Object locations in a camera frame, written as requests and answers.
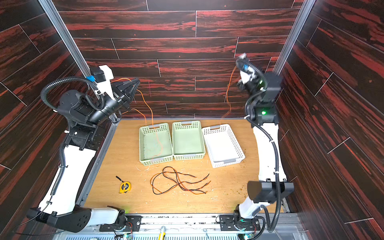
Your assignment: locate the red and black cable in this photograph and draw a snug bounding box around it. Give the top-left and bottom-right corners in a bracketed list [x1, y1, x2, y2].
[161, 166, 212, 195]

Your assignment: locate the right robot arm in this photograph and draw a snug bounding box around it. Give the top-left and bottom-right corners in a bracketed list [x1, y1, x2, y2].
[234, 54, 295, 239]

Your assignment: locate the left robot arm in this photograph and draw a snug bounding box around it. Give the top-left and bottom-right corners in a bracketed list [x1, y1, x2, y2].
[27, 77, 140, 233]

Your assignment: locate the left green basket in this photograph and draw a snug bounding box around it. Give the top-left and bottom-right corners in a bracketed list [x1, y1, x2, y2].
[139, 123, 174, 166]

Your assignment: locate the green basket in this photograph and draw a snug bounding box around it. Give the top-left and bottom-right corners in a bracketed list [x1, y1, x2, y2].
[172, 121, 206, 161]
[139, 123, 174, 166]

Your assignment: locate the white basket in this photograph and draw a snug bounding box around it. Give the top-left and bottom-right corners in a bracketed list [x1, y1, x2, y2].
[202, 124, 245, 168]

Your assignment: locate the middle green basket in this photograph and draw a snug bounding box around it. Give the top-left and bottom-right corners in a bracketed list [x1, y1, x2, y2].
[172, 121, 206, 161]

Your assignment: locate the yellow tape measure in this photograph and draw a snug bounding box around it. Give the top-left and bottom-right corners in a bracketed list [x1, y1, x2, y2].
[116, 176, 132, 194]

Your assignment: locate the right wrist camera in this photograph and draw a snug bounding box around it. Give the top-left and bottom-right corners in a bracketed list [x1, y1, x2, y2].
[236, 53, 259, 85]

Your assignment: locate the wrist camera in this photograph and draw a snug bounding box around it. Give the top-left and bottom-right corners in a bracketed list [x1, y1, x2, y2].
[90, 65, 114, 92]
[236, 53, 259, 85]

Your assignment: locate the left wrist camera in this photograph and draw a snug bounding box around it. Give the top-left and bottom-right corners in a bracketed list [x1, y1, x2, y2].
[90, 65, 114, 92]

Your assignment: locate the orange and black cable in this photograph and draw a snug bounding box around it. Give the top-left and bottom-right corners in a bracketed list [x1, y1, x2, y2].
[149, 169, 211, 196]

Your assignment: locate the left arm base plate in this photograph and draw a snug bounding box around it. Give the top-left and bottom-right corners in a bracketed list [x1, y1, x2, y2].
[99, 215, 143, 233]

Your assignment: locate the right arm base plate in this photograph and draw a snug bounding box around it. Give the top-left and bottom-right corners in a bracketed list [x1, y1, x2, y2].
[216, 215, 261, 232]

